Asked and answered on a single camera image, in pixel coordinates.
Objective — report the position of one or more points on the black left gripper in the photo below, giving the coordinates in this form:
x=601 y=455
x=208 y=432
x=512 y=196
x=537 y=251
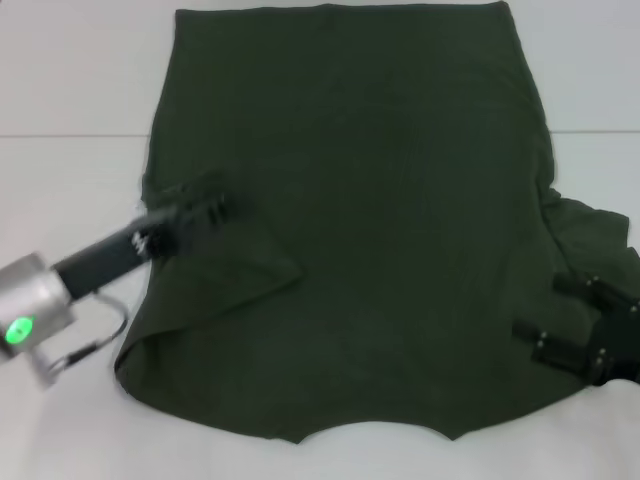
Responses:
x=120 y=250

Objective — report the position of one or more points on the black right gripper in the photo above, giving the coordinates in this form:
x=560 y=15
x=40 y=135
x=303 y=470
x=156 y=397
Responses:
x=620 y=345

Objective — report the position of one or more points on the dark green t-shirt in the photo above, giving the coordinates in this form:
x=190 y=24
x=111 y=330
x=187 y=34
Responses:
x=375 y=200

